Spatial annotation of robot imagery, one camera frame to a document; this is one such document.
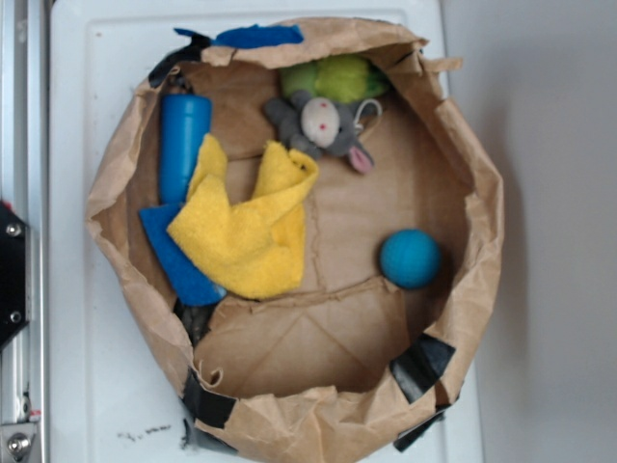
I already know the blue ball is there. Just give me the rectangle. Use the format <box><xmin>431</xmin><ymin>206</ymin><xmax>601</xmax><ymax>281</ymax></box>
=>
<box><xmin>379</xmin><ymin>230</ymin><xmax>442</xmax><ymax>289</ymax></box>

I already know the yellow cloth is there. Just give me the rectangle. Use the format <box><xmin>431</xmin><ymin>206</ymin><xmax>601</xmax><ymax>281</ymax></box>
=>
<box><xmin>167</xmin><ymin>135</ymin><xmax>319</xmax><ymax>299</ymax></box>

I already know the brown paper bag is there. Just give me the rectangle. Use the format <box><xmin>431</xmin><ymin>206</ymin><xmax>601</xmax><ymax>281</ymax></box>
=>
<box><xmin>86</xmin><ymin>17</ymin><xmax>504</xmax><ymax>462</ymax></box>

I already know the grey plush bunny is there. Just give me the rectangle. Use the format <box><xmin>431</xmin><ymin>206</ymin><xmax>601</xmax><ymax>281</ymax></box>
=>
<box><xmin>263</xmin><ymin>90</ymin><xmax>383</xmax><ymax>174</ymax></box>

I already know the green plush toy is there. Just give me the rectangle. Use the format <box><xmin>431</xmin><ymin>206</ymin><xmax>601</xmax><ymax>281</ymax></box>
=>
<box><xmin>279</xmin><ymin>54</ymin><xmax>390</xmax><ymax>103</ymax></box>

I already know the blue cylinder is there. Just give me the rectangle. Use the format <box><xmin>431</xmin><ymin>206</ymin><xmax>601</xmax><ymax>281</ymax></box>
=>
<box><xmin>158</xmin><ymin>94</ymin><xmax>212</xmax><ymax>204</ymax></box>

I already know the blue felt piece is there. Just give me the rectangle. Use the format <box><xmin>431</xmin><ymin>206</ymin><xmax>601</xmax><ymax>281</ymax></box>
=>
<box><xmin>174</xmin><ymin>24</ymin><xmax>304</xmax><ymax>49</ymax></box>

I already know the white tray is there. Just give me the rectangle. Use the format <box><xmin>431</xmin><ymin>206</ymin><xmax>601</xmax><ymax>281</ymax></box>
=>
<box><xmin>45</xmin><ymin>1</ymin><xmax>503</xmax><ymax>462</ymax></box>

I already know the black bracket plate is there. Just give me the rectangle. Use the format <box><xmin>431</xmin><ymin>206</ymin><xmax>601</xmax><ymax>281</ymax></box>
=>
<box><xmin>1</xmin><ymin>201</ymin><xmax>31</xmax><ymax>350</ymax></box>

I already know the aluminium frame rail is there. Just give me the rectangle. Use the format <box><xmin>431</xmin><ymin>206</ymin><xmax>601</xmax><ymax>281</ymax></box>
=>
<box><xmin>1</xmin><ymin>1</ymin><xmax>51</xmax><ymax>462</ymax></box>

